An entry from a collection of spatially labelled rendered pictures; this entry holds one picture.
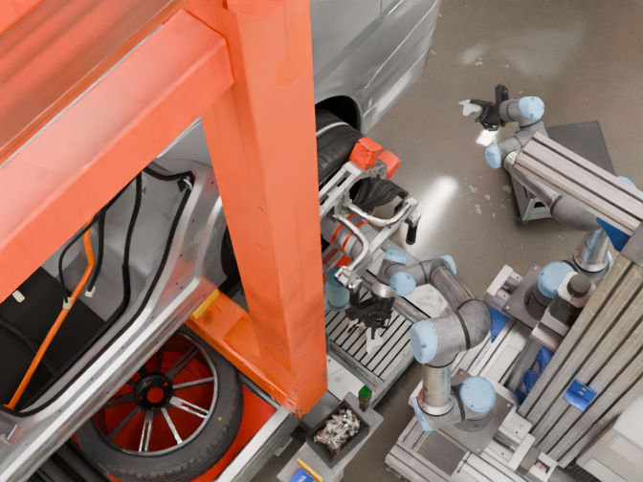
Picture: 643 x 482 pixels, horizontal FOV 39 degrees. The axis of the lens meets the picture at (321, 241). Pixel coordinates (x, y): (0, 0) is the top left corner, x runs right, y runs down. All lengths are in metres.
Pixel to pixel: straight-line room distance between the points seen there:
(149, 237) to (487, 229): 1.79
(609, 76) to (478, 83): 0.67
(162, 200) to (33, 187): 1.89
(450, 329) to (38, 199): 1.50
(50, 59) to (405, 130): 3.58
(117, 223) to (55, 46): 2.18
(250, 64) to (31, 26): 0.43
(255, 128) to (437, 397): 1.44
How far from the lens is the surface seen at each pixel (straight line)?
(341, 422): 3.39
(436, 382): 2.75
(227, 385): 3.52
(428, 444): 3.76
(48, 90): 1.10
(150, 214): 3.25
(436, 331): 2.57
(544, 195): 2.89
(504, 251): 4.32
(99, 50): 1.12
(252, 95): 1.53
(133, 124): 1.37
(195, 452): 3.47
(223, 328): 3.41
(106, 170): 1.39
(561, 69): 4.93
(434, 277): 2.89
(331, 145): 3.17
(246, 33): 1.41
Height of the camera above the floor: 3.85
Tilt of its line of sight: 64 degrees down
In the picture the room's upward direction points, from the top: 3 degrees counter-clockwise
